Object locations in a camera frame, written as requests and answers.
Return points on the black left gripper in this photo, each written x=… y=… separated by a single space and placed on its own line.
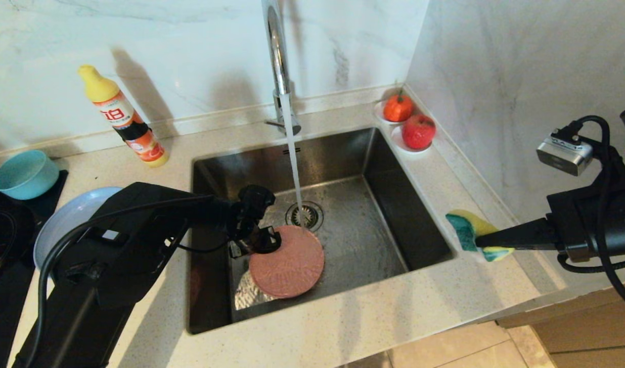
x=251 y=237

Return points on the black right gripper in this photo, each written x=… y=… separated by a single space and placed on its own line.
x=576 y=225

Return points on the pink plate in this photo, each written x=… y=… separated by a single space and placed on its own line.
x=287 y=263

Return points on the yellow green sponge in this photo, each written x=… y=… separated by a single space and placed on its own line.
x=466 y=235

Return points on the chrome faucet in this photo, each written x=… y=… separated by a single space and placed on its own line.
x=277 y=56

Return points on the orange detergent bottle yellow cap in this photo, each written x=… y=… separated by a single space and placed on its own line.
x=120 y=115

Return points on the blue bowl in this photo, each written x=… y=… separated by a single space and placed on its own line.
x=26 y=176

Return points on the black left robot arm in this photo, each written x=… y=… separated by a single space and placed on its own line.
x=113 y=255

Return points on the metal sink drain strainer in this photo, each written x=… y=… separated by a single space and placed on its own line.
x=312 y=214

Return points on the stainless steel sink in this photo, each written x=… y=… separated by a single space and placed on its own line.
x=369 y=245

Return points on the clear water stream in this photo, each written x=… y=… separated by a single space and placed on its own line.
x=293 y=158

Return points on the brown wooden cabinet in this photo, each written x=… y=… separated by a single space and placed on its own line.
x=588 y=327

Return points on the red toy apple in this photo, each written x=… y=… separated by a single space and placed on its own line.
x=419 y=132

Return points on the small white dish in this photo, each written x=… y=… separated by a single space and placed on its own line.
x=378 y=111
x=402 y=145

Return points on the orange toy persimmon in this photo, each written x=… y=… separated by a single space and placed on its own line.
x=397 y=108

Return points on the light blue plate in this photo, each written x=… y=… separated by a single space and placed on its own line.
x=67 y=220

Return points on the black induction cooktop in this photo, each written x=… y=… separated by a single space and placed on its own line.
x=5 y=286

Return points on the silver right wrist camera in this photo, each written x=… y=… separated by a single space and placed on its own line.
x=563 y=156

